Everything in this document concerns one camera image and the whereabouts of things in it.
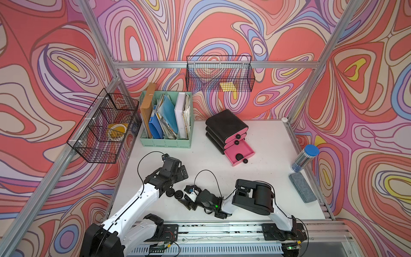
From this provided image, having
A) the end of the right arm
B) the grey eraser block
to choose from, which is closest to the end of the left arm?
the end of the right arm

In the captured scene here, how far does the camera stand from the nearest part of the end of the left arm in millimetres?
572

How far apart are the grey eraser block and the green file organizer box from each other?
2.16 feet

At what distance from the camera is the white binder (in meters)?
0.93

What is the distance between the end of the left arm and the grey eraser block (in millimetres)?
624

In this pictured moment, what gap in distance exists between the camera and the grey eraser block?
84 centimetres

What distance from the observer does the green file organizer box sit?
0.92 meters
